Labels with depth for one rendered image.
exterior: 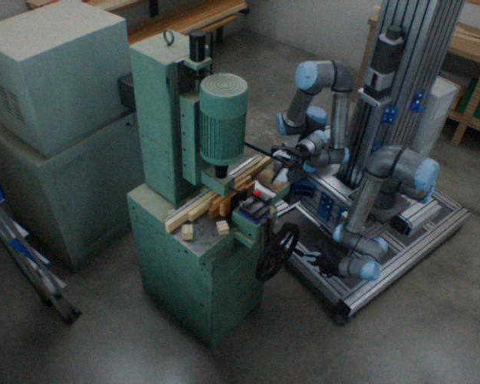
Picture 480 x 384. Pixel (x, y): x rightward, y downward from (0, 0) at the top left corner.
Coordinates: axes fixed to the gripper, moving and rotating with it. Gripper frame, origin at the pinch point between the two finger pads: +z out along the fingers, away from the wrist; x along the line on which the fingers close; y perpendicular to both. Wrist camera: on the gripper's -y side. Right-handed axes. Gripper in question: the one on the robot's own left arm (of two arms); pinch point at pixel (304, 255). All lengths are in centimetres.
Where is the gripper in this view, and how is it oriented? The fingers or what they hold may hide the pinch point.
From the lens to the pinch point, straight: 195.9
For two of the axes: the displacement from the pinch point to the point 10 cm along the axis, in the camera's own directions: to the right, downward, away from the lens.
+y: 3.6, 8.6, 3.5
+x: 6.6, -5.1, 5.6
